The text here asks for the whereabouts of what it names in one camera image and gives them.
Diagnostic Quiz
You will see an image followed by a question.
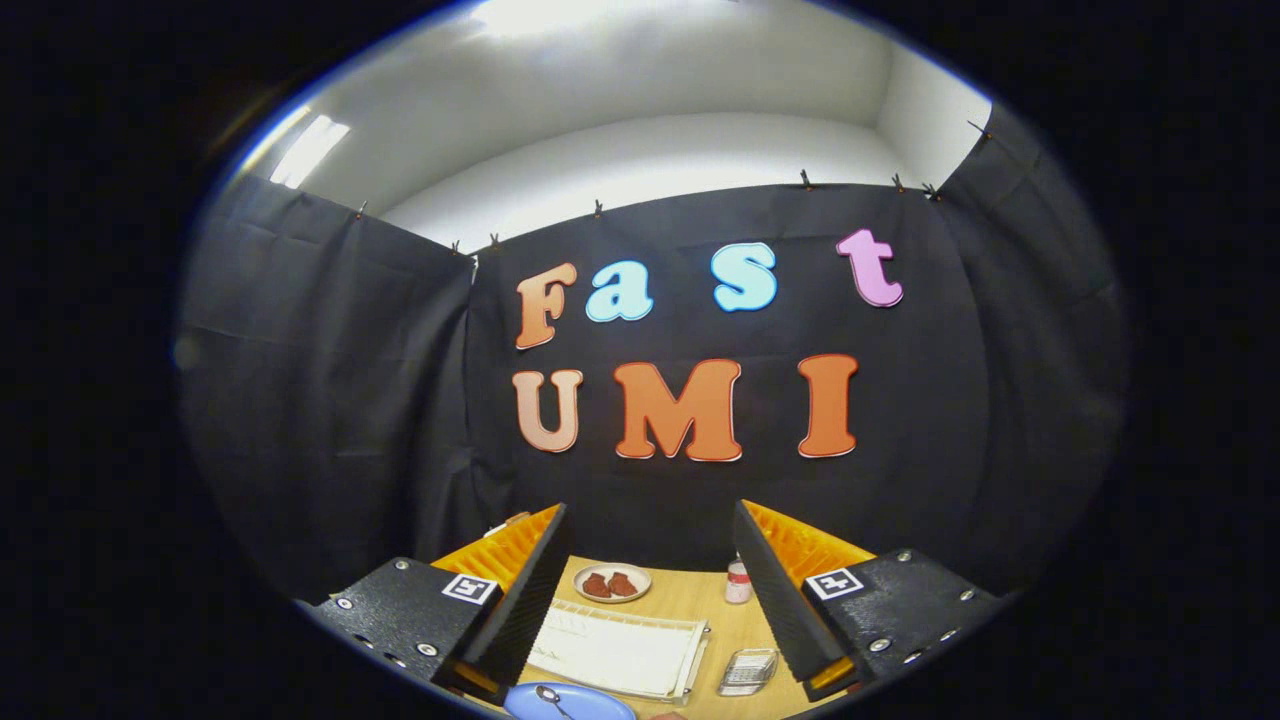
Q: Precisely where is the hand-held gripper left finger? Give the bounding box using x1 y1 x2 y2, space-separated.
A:
295 502 571 706

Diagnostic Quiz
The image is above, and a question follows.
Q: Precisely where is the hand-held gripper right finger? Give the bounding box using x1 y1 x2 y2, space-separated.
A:
733 499 1006 703

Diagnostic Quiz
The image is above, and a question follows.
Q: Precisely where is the small metal basket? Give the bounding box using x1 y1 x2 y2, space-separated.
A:
717 647 780 697

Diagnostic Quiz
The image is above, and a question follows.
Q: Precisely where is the white wire dish rack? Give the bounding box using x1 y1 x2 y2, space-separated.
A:
525 600 711 706

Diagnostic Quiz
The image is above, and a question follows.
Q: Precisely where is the blue plate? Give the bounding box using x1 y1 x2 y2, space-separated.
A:
503 682 637 720

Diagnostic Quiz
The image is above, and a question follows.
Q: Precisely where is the beige plate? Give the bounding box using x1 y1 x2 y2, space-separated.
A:
573 563 653 604

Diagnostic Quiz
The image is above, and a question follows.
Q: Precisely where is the narrow ceiling light panel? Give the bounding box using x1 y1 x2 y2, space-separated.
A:
268 112 351 189

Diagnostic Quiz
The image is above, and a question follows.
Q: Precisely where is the wide ceiling light panel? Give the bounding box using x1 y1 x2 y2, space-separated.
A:
470 0 741 41

